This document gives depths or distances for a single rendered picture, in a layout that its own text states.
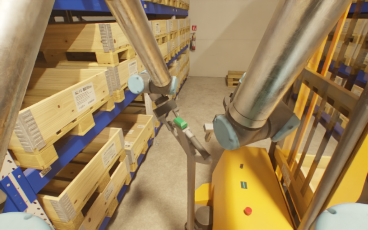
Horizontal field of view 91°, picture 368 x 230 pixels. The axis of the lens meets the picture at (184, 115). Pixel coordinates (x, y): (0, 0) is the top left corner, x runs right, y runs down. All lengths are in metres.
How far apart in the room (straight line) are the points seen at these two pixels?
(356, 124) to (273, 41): 0.58
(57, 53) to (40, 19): 1.55
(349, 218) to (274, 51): 0.26
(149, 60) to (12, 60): 0.39
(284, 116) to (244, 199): 0.85
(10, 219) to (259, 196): 1.21
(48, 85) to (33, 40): 1.61
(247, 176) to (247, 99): 1.10
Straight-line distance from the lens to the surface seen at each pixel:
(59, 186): 1.77
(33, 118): 1.16
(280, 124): 0.53
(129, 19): 0.57
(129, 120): 2.91
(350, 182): 1.01
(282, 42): 0.33
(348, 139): 0.88
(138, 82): 0.89
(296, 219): 1.73
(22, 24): 0.47
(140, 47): 0.64
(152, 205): 2.35
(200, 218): 1.72
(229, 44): 6.54
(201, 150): 0.90
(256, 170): 1.50
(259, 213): 1.27
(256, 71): 0.35
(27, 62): 0.47
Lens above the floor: 1.89
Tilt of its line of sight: 28 degrees down
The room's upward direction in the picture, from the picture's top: 1 degrees counter-clockwise
